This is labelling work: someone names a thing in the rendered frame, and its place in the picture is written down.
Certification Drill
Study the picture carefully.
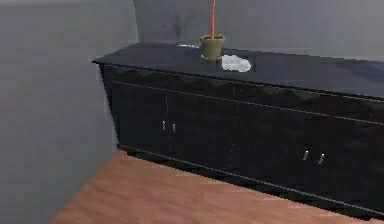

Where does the black sideboard cupboard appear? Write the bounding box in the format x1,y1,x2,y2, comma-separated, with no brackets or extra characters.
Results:
92,41,384,221

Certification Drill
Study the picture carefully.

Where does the white crumpled cloth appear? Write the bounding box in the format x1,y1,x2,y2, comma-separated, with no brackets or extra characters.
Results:
220,54,252,74

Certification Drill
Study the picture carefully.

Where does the green pot with orange stem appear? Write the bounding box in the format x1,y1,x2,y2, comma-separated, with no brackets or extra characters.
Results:
199,0,226,62

